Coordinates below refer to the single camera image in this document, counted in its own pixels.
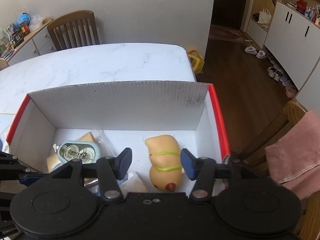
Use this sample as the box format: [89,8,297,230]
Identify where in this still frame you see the brown wooden chair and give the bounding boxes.
[47,10,100,51]

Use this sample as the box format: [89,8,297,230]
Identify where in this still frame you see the white tote bag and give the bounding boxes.
[258,8,271,25]

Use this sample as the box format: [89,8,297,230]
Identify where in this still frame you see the pair of white slippers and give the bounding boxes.
[245,46,266,60]

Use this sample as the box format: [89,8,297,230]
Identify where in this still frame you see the red shoe box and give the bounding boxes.
[7,81,229,192]

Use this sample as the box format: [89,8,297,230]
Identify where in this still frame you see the yellow plastic bag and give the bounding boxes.
[187,49,204,75]

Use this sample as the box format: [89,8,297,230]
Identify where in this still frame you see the bagged toast slice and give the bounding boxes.
[46,130,117,173]

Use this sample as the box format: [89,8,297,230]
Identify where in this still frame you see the wooden chair with towel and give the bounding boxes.
[236,100,319,239]

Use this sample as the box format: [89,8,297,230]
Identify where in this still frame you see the wooden child chair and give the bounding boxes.
[0,58,9,70]

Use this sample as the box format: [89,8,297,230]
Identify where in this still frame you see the pink towel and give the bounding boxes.
[265,109,319,199]

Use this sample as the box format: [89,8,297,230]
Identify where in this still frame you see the white grey tissue pack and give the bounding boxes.
[118,171,149,195]

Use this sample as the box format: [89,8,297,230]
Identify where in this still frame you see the white storage cabinets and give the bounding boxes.
[246,0,319,112]

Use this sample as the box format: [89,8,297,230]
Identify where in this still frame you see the white sideboard cabinet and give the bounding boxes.
[3,17,56,66]

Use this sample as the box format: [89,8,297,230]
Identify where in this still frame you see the blue globe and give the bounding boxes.
[15,12,30,28]

